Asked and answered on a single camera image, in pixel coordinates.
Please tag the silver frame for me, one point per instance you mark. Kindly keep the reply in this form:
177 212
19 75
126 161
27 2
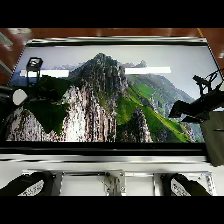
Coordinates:
110 163

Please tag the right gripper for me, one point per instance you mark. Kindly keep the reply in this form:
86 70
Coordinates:
206 105

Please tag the grey garment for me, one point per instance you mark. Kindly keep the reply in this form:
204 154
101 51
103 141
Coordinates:
215 140

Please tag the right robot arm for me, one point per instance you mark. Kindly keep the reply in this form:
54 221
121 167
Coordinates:
186 186

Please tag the dark green garment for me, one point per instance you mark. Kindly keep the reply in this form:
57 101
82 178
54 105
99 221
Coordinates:
48 111

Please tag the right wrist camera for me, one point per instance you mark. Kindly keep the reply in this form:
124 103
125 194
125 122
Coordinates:
202 83

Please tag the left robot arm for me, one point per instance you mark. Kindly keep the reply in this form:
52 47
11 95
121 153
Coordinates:
6 96

